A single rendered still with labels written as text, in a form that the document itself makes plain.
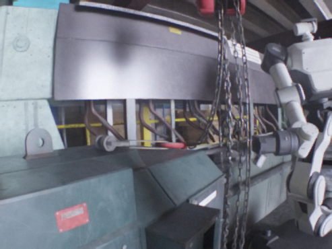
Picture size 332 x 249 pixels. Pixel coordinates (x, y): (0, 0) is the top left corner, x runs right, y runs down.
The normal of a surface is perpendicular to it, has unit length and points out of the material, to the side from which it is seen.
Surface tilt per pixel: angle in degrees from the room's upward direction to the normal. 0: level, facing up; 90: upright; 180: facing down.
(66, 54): 90
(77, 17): 78
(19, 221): 90
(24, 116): 90
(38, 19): 90
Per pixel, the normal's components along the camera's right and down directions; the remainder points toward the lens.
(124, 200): 0.78, 0.00
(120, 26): 0.51, -0.19
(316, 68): -0.29, 0.18
